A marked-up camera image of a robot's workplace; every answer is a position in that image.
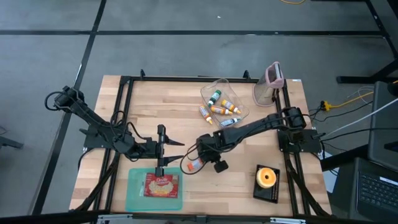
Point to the red food colour bottle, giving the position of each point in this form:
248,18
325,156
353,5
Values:
194,165

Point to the yellow food colour bottle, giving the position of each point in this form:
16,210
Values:
228,105

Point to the red popcorn package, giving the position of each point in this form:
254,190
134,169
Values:
161,186

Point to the light green food colour bottle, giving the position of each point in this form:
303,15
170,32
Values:
214,98

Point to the dark grey equipment case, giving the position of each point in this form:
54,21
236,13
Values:
384,124

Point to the clear plastic container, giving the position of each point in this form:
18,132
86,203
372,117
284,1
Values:
222,87

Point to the black aluminium table frame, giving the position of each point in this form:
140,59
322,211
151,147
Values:
199,79

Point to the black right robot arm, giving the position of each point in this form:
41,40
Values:
258,126

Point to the teal plastic bin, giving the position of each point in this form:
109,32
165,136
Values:
136,202

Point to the black chair leg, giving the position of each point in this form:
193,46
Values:
12,143

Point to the black rectangular tray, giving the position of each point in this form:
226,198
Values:
264,196

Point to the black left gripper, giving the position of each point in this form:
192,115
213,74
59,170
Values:
160,149

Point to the dark laptop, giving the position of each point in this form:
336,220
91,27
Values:
376,189

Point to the orange food colour bottle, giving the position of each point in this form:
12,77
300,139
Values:
219,109
204,112

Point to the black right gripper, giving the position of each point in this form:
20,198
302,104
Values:
211,146

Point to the black floor stand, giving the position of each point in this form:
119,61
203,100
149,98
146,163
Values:
357,79

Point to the yellow power plug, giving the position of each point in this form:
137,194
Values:
326,105

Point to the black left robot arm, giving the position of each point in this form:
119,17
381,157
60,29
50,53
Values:
93,123

